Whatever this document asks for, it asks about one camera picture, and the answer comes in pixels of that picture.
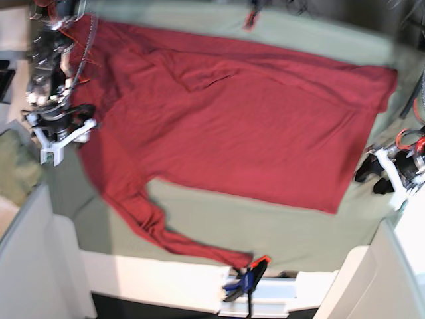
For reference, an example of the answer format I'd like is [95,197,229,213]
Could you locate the green table cloth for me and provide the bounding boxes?
[48,1,424,272]

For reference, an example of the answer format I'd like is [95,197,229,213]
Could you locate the red long-sleeve shirt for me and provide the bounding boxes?
[73,21,397,268]

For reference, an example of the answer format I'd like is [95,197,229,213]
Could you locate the white bin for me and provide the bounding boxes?
[1,185,97,318]
[314,221,424,318]

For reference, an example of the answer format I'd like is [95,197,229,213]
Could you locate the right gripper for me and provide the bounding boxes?
[36,104,96,142]

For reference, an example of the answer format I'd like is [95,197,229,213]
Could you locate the black tablet device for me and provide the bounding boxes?
[0,60,16,104]

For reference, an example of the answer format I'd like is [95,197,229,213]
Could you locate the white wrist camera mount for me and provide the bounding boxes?
[25,112,97,166]
[370,146,424,211]

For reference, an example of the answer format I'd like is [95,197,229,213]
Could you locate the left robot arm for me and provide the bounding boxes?
[354,74,424,195]

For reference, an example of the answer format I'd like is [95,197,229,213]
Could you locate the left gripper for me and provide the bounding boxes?
[355,148,424,195]

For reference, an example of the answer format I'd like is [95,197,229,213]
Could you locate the crumpled green cloth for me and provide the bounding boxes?
[1,130,44,206]

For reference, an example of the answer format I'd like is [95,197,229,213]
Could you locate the white bin right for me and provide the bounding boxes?
[314,221,424,318]

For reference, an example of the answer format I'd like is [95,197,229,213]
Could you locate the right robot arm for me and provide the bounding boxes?
[23,1,97,142]

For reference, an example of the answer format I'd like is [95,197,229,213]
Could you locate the white bin left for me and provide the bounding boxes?
[1,185,97,318]

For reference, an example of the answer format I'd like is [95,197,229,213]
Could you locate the black cables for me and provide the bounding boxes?
[265,0,319,17]

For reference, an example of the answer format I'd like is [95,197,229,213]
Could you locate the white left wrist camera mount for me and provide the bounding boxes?
[370,146,424,211]

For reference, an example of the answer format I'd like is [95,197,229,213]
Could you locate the orange black clamp top middle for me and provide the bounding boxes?
[243,0,261,31]

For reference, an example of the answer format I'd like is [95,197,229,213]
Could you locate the blue orange bar clamp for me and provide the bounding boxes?
[223,255,272,318]

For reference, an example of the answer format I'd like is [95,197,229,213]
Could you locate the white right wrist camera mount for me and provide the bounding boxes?
[25,112,97,166]

